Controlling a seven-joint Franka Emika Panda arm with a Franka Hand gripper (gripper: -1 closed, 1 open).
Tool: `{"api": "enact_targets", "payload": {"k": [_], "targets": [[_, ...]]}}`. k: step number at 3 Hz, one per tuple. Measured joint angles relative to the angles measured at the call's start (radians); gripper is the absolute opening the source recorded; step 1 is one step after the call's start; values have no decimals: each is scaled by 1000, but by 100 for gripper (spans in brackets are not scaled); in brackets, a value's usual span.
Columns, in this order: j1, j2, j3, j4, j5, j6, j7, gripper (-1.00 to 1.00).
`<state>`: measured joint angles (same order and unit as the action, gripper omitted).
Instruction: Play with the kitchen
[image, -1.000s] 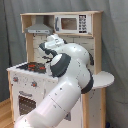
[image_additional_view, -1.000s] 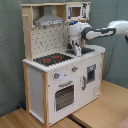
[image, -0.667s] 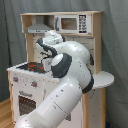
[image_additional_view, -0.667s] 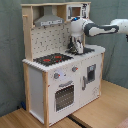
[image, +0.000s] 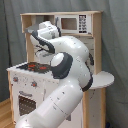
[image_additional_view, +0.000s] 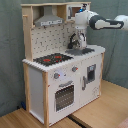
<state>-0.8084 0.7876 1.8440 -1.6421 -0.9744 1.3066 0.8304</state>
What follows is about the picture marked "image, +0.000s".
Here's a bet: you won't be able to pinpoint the toy oven door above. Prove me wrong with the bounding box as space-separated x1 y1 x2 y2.
15 87 44 118

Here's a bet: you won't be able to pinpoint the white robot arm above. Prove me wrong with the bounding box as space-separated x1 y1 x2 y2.
15 21 93 128

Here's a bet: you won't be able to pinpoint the wooden toy kitchen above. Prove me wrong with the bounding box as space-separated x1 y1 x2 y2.
8 11 114 128

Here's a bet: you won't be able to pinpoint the black toy faucet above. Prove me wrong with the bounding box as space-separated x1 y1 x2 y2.
89 53 94 65

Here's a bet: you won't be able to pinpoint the black stovetop red burners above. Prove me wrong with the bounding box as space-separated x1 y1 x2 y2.
19 62 51 74

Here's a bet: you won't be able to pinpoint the right red oven knob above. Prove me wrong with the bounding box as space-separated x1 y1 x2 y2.
31 81 37 88

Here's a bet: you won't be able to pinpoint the red oven knob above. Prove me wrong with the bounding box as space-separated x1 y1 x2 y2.
31 81 37 88
13 76 18 83

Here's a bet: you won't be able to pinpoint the toy microwave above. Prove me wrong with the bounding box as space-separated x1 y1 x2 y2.
55 14 92 34

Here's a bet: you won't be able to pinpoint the grey range hood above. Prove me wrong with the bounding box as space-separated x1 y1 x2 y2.
25 15 43 36

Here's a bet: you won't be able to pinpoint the left red oven knob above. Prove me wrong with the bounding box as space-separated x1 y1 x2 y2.
13 76 18 83

